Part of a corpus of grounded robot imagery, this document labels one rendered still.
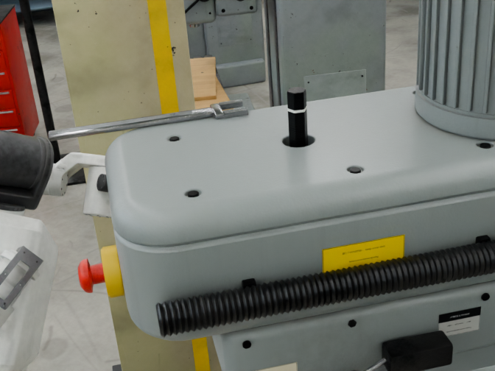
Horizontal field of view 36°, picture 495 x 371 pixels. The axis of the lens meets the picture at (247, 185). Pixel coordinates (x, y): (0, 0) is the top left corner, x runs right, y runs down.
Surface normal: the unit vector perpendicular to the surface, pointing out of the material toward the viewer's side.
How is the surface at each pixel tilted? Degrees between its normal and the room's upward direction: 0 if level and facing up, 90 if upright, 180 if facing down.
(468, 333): 90
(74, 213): 0
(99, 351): 0
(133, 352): 90
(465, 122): 90
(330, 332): 90
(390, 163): 0
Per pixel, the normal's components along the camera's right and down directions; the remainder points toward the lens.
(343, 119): -0.07, -0.89
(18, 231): 0.39, -0.17
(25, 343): 0.92, 0.04
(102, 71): 0.22, 0.44
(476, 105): -0.58, 0.41
